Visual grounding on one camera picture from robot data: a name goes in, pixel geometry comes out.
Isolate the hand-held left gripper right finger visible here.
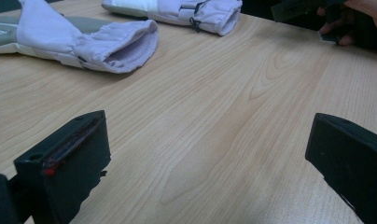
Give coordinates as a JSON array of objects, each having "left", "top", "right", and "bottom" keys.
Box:
[{"left": 304, "top": 112, "right": 377, "bottom": 224}]

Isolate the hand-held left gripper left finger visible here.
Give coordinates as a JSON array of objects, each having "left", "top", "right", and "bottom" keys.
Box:
[{"left": 13, "top": 110, "right": 112, "bottom": 224}]

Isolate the lavender glove with black cord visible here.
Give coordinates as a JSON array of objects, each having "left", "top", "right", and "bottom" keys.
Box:
[{"left": 101, "top": 0, "right": 244, "bottom": 37}]

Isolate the lavender glove with grey palm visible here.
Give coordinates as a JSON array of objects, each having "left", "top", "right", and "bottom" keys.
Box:
[{"left": 0, "top": 0, "right": 160, "bottom": 75}]

